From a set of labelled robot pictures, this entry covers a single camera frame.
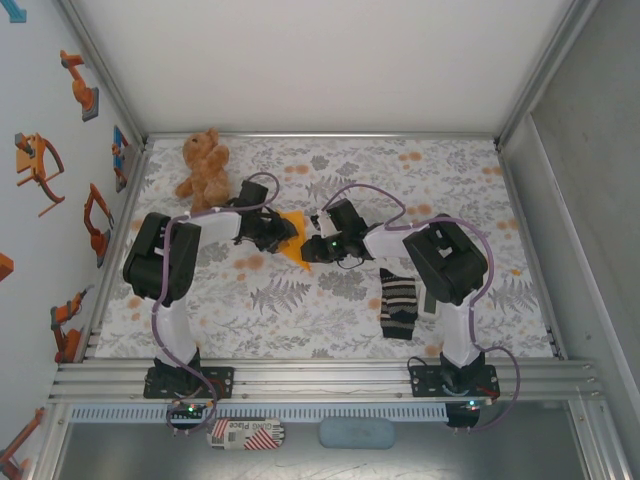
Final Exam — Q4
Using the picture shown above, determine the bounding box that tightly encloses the blue orange machine sticker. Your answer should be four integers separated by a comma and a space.
110, 124, 132, 194

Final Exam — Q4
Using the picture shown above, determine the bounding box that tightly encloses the orange cloth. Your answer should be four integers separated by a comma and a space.
272, 209, 314, 273

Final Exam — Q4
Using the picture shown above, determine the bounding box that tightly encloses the aluminium side rail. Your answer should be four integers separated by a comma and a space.
497, 142, 569, 360
74, 142, 154, 362

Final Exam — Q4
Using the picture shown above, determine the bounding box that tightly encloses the aluminium back rail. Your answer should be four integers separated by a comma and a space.
144, 131, 501, 143

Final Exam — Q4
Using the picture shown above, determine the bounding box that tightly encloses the brown teddy bear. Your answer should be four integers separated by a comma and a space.
173, 127, 233, 214

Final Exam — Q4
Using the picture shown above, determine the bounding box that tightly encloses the orange gripper claw sticker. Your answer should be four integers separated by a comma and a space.
13, 132, 67, 217

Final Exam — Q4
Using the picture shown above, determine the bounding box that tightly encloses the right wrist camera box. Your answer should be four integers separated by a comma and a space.
309, 198, 364, 237

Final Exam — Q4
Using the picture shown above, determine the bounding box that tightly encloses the floral grey orange table mat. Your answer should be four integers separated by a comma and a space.
94, 135, 557, 360

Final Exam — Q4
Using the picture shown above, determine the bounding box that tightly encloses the black beige striped sock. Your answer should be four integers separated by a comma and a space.
378, 267, 419, 342

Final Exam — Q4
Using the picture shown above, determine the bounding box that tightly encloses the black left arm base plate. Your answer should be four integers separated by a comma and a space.
143, 366, 236, 400

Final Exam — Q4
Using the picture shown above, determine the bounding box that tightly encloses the blue wall sticker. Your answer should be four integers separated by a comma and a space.
0, 0, 27, 24

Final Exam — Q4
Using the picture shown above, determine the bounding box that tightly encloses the aluminium frame post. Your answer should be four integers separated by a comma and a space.
492, 0, 599, 149
58, 0, 151, 151

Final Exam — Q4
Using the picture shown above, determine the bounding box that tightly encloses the red white printed pouch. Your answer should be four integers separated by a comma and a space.
206, 418, 288, 451

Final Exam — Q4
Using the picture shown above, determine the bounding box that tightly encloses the blue grey oval sponge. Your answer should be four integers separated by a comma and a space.
318, 417, 396, 450

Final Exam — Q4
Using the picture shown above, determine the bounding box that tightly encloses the thin black cable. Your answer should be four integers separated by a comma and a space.
407, 352, 447, 374

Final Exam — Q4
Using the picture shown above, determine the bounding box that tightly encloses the white slotted cable duct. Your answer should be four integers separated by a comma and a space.
69, 403, 449, 424

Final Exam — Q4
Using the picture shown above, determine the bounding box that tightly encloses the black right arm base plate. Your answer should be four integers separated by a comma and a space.
408, 363, 500, 399

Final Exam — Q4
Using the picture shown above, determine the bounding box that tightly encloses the aluminium front rail beam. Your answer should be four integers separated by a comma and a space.
48, 357, 601, 404

